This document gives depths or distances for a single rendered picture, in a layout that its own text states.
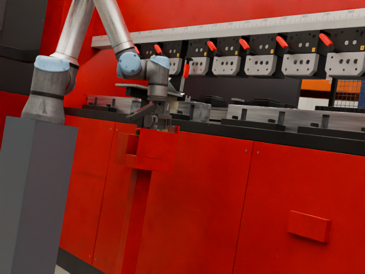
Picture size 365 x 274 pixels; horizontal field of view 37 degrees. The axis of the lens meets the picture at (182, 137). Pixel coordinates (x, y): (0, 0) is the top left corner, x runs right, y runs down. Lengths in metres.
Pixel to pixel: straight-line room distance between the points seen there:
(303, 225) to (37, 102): 0.97
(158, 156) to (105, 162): 0.79
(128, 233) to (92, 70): 1.49
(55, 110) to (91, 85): 1.46
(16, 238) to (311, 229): 0.95
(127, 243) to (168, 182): 0.37
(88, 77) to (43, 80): 1.44
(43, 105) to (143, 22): 1.15
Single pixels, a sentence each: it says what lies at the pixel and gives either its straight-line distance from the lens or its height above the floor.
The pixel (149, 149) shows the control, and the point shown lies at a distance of 2.01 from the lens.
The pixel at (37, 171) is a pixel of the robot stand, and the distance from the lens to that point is 1.88.
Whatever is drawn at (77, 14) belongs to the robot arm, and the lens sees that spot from 2.09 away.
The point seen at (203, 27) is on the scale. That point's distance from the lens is 2.51.
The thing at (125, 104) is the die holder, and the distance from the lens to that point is 2.93.
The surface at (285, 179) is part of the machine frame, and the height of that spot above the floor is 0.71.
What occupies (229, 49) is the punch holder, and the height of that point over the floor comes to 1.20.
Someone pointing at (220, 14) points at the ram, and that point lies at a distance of 2.44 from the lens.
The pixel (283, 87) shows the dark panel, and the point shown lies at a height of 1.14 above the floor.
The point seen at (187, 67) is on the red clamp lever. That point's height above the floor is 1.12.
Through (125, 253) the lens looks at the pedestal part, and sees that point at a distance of 2.12.
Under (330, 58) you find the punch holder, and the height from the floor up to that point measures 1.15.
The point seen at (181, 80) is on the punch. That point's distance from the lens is 2.60.
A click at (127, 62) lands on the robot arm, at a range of 1.90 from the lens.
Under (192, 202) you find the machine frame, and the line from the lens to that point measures 2.21.
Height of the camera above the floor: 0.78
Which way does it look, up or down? 1 degrees up
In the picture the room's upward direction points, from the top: 9 degrees clockwise
